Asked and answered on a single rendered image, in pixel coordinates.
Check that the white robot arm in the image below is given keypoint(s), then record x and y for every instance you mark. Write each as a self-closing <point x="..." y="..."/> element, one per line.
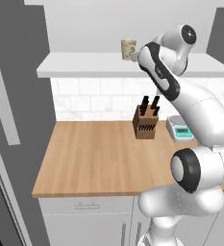
<point x="206" y="115"/>

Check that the dark grey tall cabinet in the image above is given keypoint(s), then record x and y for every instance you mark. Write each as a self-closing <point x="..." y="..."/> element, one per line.
<point x="30" y="96"/>

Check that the wooden knife block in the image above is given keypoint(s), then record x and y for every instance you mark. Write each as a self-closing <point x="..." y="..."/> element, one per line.
<point x="145" y="126"/>

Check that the white kitchen scale teal display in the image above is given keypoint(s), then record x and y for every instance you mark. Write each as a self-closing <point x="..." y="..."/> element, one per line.
<point x="180" y="128"/>

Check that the beige speckled mug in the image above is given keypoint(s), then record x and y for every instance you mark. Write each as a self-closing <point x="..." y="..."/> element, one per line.
<point x="127" y="48"/>

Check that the white drawer front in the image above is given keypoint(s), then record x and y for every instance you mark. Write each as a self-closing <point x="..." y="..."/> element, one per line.
<point x="59" y="205"/>

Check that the black oven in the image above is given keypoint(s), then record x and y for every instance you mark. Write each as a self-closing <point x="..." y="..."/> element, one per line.
<point x="1" y="211"/>

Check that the white wall shelf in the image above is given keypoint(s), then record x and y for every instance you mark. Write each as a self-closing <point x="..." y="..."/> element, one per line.
<point x="94" y="65"/>

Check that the dark grey wall cabinet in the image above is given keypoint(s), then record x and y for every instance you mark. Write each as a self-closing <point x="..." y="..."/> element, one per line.
<point x="221" y="35"/>

